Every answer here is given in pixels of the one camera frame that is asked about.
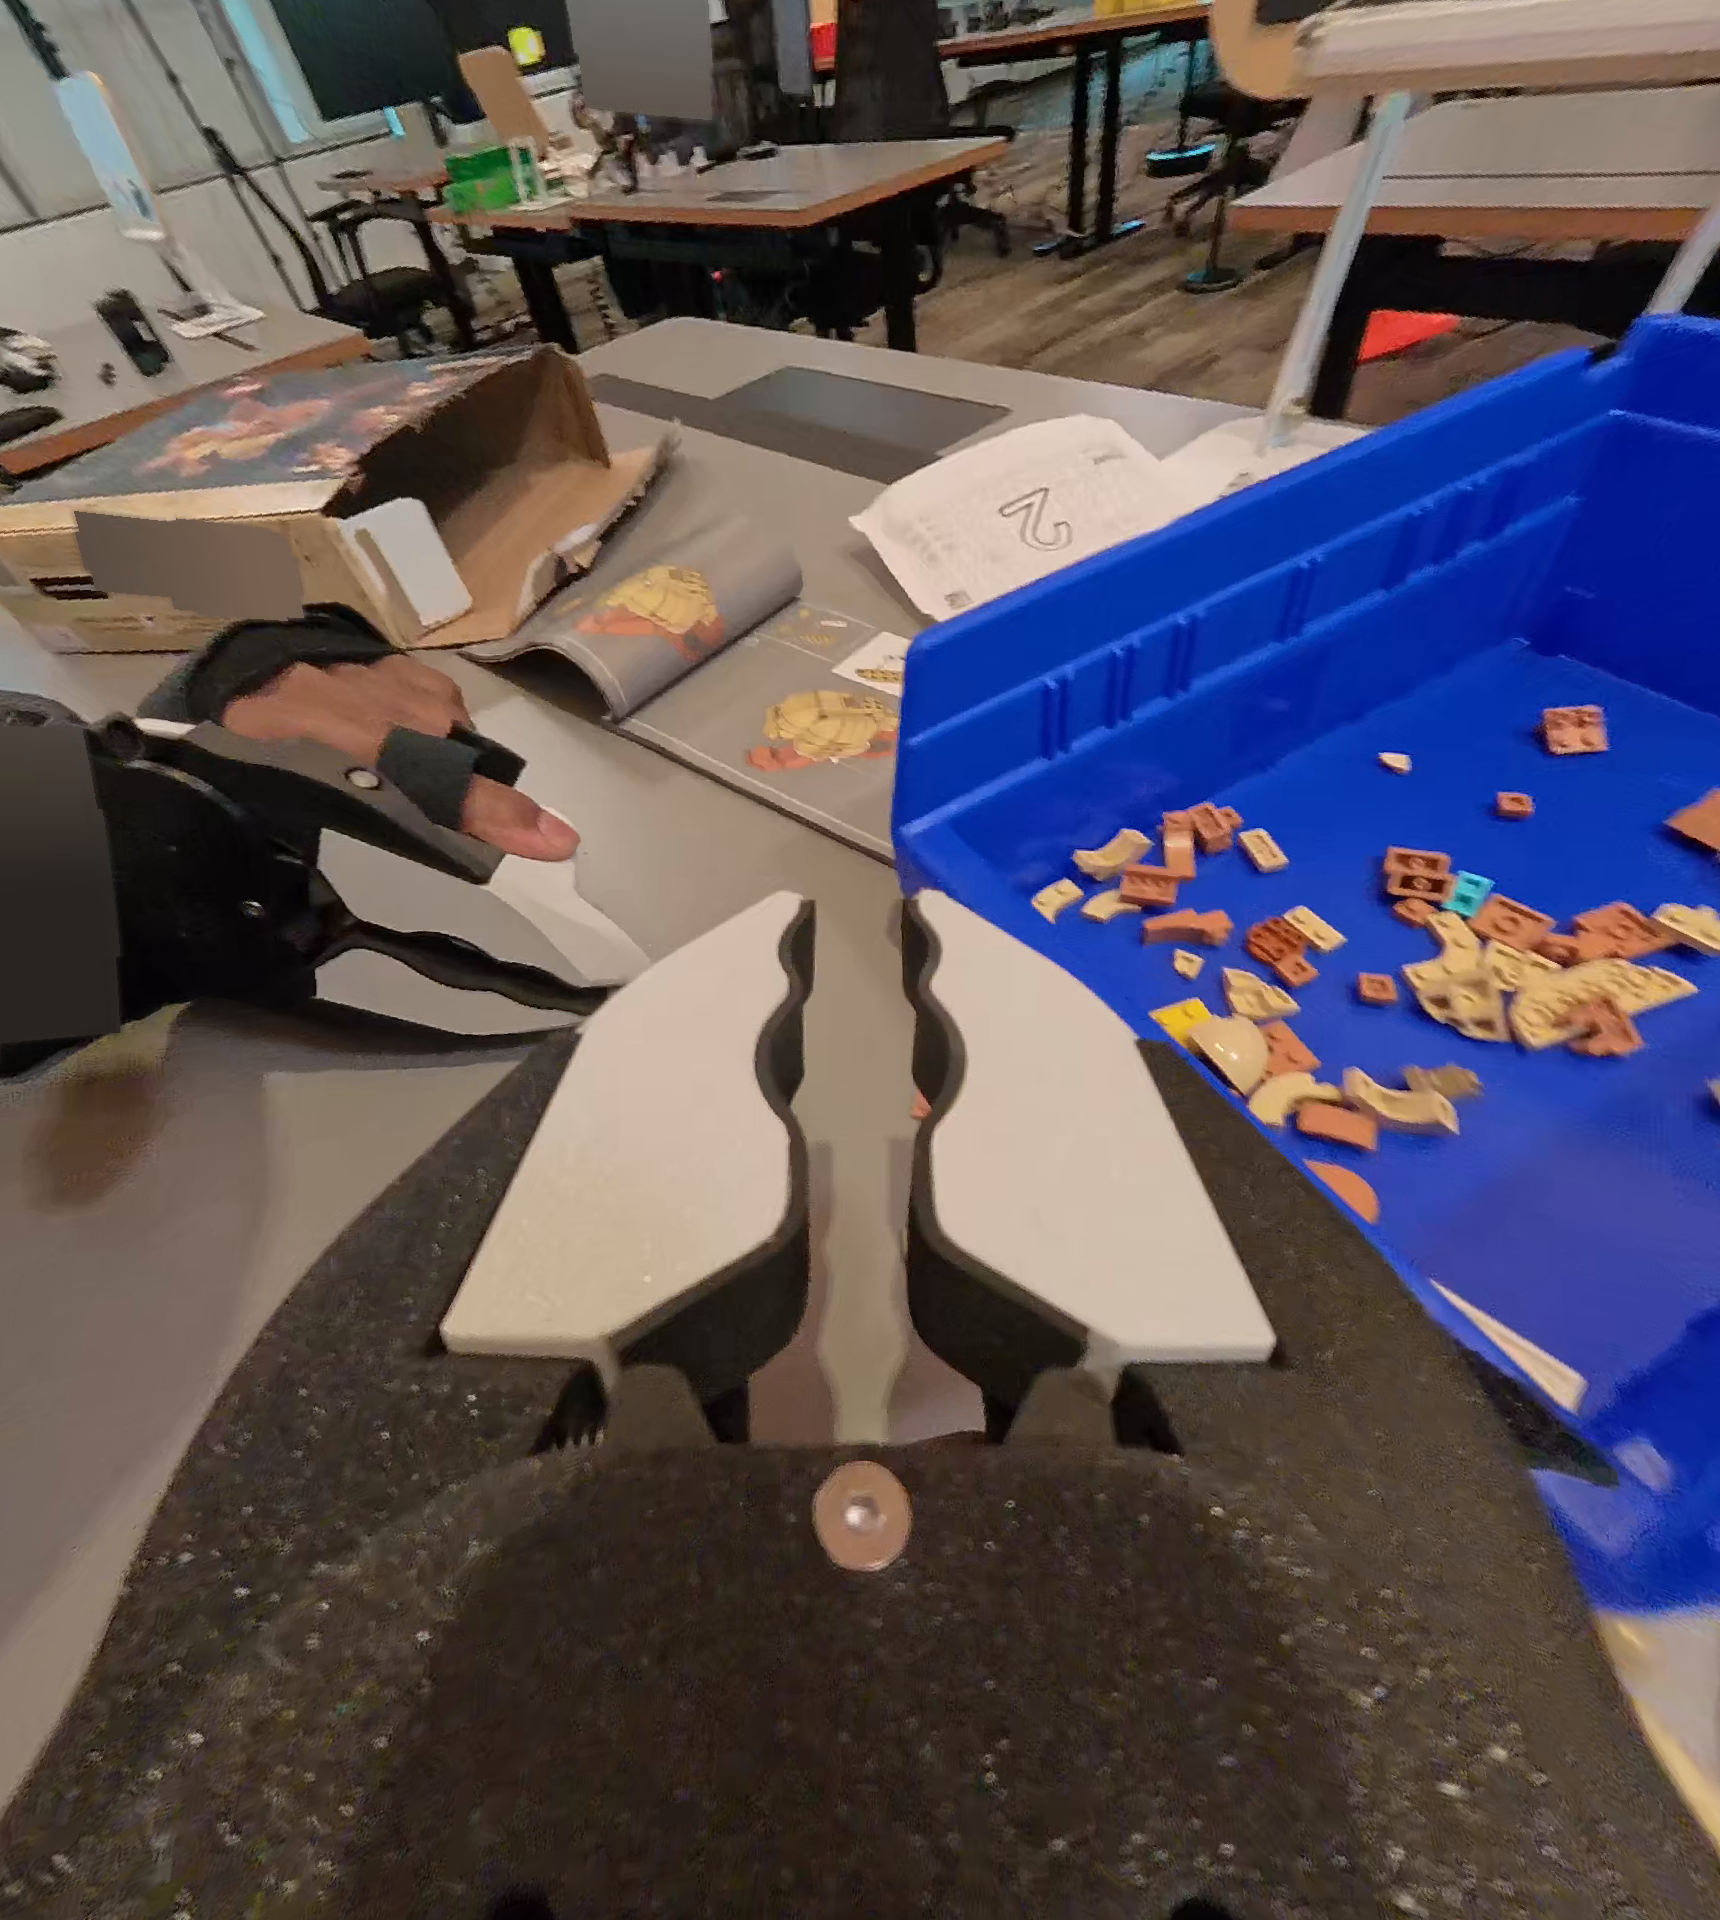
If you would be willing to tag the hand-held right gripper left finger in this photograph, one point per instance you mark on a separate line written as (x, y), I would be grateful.
(633, 1183)

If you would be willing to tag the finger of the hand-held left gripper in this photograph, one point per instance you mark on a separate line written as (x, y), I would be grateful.
(567, 919)
(456, 968)

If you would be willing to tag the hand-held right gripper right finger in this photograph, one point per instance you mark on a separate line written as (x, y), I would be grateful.
(1086, 1201)

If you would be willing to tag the person's left forearm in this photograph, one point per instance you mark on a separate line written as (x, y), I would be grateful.
(274, 646)

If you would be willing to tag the long desk with wooden edge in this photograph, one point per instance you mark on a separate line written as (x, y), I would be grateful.
(799, 178)

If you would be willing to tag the person's left hand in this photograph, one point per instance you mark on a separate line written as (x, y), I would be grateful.
(351, 698)

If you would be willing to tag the grey instruction booklet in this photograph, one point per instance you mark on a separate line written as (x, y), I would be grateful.
(740, 706)

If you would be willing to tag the open cardboard set box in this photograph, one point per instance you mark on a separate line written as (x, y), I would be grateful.
(274, 434)

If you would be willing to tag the group of small loose bricks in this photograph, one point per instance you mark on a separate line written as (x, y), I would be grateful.
(1489, 978)

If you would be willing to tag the side table with wooden edge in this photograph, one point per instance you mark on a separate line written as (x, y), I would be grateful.
(260, 352)

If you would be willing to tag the black handheld device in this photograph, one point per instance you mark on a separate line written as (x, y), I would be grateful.
(132, 336)

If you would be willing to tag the blue plastic storage bin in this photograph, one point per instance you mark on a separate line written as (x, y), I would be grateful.
(1623, 1228)

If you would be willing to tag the white printed paper sheet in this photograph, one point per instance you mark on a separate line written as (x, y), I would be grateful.
(1038, 512)

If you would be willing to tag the white sign on stand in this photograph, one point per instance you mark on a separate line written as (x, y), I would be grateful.
(111, 149)

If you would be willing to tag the green box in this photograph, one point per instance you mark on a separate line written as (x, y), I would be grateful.
(496, 178)

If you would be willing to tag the black office chair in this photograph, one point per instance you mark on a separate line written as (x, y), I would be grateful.
(892, 74)
(1227, 165)

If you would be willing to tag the orange traffic cone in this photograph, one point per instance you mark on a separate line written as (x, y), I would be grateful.
(1409, 336)

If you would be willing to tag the clear acrylic board stand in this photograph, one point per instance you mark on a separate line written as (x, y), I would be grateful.
(1343, 271)

